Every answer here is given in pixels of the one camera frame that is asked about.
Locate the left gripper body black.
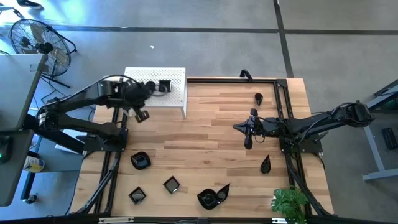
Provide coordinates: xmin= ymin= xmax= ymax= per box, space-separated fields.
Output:
xmin=119 ymin=79 xmax=153 ymax=109

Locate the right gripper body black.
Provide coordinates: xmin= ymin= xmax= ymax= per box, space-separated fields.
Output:
xmin=244 ymin=108 xmax=280 ymax=150

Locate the black square mini plate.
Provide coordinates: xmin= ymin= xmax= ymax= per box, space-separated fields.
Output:
xmin=162 ymin=175 xmax=182 ymax=195
xmin=128 ymin=185 xmax=147 ymax=205
xmin=158 ymin=79 xmax=172 ymax=93

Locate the black leaf-shaped mini plate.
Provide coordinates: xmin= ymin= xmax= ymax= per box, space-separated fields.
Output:
xmin=131 ymin=151 xmax=153 ymax=170

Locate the white perforated metal shelf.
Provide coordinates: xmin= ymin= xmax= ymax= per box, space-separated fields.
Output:
xmin=119 ymin=66 xmax=188 ymax=119

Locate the black desk beam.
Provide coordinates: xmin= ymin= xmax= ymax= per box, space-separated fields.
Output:
xmin=22 ymin=113 xmax=86 ymax=156

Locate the black bowl front centre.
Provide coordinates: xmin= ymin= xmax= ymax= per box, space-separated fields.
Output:
xmin=197 ymin=188 xmax=221 ymax=210

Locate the green artificial plant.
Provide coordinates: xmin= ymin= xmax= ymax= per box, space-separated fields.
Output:
xmin=269 ymin=185 xmax=309 ymax=224

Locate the white paper sheet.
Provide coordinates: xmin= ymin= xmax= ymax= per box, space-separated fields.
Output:
xmin=55 ymin=130 xmax=94 ymax=155

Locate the black floor fan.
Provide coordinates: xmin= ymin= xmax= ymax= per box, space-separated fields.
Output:
xmin=8 ymin=18 xmax=78 ymax=90

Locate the yellow blue can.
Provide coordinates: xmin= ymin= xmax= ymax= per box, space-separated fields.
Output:
xmin=23 ymin=155 xmax=45 ymax=174

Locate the grey desk top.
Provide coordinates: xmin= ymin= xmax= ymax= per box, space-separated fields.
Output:
xmin=0 ymin=52 xmax=47 ymax=207

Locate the black floor device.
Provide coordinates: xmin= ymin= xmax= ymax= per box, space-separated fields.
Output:
xmin=381 ymin=127 xmax=398 ymax=151

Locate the desk leg with caster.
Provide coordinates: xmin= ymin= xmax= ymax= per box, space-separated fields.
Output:
xmin=20 ymin=170 xmax=39 ymax=205

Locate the person's shoe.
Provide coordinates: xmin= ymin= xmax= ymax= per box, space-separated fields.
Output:
xmin=17 ymin=0 xmax=43 ymax=9

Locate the black device green light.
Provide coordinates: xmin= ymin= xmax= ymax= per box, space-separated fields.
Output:
xmin=0 ymin=136 xmax=14 ymax=164

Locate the black caster base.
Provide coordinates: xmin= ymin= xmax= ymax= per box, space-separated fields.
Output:
xmin=0 ymin=6 xmax=24 ymax=19

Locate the black aluminium table frame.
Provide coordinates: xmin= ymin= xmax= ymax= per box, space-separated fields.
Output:
xmin=70 ymin=76 xmax=335 ymax=224

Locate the black curved bracket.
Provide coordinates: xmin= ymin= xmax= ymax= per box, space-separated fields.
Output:
xmin=239 ymin=68 xmax=254 ymax=82

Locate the grey metal table frame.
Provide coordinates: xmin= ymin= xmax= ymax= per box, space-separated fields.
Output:
xmin=341 ymin=79 xmax=398 ymax=182

